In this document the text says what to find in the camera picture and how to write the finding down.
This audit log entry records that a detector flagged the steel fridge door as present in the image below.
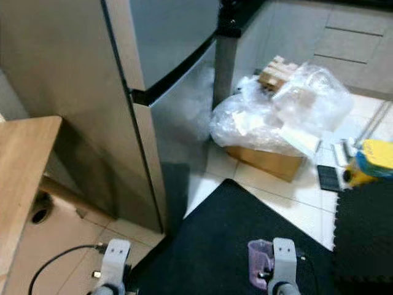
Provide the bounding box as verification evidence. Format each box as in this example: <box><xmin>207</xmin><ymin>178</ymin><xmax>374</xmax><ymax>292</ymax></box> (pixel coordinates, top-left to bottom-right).
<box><xmin>132</xmin><ymin>43</ymin><xmax>219</xmax><ymax>233</ymax></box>

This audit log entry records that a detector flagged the clear purple measuring cup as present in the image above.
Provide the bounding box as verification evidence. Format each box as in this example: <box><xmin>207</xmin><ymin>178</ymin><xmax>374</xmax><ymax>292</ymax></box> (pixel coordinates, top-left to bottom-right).
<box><xmin>247</xmin><ymin>240</ymin><xmax>276</xmax><ymax>291</ymax></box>

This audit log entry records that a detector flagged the steel fridge cabinet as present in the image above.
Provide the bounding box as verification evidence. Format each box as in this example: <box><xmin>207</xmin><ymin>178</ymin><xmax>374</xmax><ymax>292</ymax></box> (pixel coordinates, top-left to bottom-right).
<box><xmin>0</xmin><ymin>0</ymin><xmax>166</xmax><ymax>234</ymax></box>

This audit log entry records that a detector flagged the brown wooden table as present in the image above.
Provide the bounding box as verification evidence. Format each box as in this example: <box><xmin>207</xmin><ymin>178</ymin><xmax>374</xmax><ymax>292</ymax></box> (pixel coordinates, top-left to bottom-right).
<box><xmin>0</xmin><ymin>116</ymin><xmax>117</xmax><ymax>295</ymax></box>

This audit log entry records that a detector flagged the steel freezer door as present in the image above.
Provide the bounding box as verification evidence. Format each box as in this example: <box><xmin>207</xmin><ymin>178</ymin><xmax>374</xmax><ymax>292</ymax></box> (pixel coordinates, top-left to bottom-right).
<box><xmin>103</xmin><ymin>0</ymin><xmax>222</xmax><ymax>94</ymax></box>

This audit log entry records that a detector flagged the black floor mat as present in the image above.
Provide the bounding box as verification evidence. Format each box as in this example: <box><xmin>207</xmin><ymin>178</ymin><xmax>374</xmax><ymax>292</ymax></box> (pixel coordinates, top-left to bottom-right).
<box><xmin>129</xmin><ymin>178</ymin><xmax>335</xmax><ymax>295</ymax></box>

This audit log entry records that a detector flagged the brown cardboard box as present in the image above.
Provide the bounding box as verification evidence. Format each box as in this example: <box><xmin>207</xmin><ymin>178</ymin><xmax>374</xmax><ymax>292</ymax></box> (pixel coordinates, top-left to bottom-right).
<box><xmin>224</xmin><ymin>144</ymin><xmax>305</xmax><ymax>183</ymax></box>

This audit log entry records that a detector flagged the black countertop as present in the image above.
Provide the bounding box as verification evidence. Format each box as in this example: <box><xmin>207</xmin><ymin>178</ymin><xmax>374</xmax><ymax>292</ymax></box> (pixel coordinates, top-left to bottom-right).
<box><xmin>217</xmin><ymin>0</ymin><xmax>268</xmax><ymax>37</ymax></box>

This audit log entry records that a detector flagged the wooden block rack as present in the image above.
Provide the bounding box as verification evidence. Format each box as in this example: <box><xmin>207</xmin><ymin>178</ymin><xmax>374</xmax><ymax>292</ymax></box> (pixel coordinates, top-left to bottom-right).
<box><xmin>258</xmin><ymin>55</ymin><xmax>298</xmax><ymax>93</ymax></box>

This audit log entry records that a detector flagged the white flat board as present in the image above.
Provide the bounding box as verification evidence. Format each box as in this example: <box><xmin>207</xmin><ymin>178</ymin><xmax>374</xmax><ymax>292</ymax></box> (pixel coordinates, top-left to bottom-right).
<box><xmin>279</xmin><ymin>126</ymin><xmax>323</xmax><ymax>154</ymax></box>

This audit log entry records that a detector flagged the small black ribbed panel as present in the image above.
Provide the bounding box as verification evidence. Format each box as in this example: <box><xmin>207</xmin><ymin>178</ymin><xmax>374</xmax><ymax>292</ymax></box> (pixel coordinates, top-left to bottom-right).
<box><xmin>317</xmin><ymin>165</ymin><xmax>344</xmax><ymax>192</ymax></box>

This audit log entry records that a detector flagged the grey slotted device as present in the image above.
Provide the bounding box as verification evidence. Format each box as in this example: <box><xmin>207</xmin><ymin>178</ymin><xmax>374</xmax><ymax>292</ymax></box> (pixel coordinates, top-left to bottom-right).
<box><xmin>332</xmin><ymin>138</ymin><xmax>360</xmax><ymax>168</ymax></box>

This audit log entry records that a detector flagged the grey kitchen cabinet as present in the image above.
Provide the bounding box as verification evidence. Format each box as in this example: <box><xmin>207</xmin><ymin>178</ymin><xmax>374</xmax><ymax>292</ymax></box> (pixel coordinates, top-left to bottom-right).
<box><xmin>212</xmin><ymin>0</ymin><xmax>393</xmax><ymax>102</ymax></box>

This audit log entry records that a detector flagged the black foam puzzle mat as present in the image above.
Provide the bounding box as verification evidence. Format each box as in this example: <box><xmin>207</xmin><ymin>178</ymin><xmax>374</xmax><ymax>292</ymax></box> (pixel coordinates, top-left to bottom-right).
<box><xmin>333</xmin><ymin>181</ymin><xmax>393</xmax><ymax>285</ymax></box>

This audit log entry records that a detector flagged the yellow blue device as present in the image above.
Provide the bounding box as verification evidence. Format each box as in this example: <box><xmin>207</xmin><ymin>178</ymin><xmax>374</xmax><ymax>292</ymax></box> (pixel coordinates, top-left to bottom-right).
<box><xmin>344</xmin><ymin>138</ymin><xmax>393</xmax><ymax>188</ymax></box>

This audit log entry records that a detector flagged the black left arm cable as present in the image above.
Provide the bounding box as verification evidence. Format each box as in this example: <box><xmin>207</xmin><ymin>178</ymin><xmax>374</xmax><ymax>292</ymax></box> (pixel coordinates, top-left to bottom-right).
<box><xmin>35</xmin><ymin>244</ymin><xmax>108</xmax><ymax>295</ymax></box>

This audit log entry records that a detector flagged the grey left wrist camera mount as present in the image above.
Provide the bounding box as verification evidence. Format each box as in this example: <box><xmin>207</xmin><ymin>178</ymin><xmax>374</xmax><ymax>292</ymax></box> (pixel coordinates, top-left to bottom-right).
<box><xmin>101</xmin><ymin>240</ymin><xmax>131</xmax><ymax>289</ymax></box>

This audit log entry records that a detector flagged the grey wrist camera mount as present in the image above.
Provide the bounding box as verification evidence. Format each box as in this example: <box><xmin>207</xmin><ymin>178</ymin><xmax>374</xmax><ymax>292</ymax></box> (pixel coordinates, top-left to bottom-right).
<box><xmin>269</xmin><ymin>238</ymin><xmax>300</xmax><ymax>289</ymax></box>
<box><xmin>101</xmin><ymin>240</ymin><xmax>131</xmax><ymax>289</ymax></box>

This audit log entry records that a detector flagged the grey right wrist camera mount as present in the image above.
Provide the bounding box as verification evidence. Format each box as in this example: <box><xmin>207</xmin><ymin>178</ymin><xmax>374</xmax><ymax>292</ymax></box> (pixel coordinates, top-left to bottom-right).
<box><xmin>269</xmin><ymin>238</ymin><xmax>300</xmax><ymax>289</ymax></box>

